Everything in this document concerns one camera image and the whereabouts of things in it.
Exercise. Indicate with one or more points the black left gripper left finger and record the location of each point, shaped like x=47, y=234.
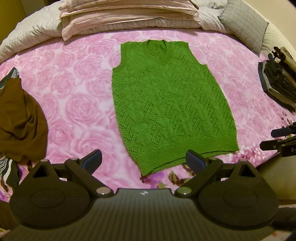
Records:
x=54, y=195

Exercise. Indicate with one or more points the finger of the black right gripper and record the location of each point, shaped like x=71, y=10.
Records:
x=282, y=132
x=287, y=147

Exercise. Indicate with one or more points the dark folded clothes stack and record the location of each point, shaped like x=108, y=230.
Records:
x=277, y=77

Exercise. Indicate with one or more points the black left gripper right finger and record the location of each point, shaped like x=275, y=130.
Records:
x=235, y=196

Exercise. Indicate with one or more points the brown crumpled garment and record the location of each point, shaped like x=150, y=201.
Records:
x=24, y=128

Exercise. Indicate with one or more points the green knitted vest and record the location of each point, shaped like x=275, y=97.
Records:
x=167, y=103

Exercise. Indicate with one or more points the grey checked pillow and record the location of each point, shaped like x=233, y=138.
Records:
x=245, y=23

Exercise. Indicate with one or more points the folded pink blanket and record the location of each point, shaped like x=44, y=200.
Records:
x=87, y=17

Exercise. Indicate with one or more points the pink rose bedspread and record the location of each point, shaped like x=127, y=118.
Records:
x=72, y=83

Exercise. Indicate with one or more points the black white striped garment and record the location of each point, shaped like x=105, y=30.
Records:
x=10, y=172

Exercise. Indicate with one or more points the white striped duvet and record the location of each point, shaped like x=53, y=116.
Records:
x=46, y=24

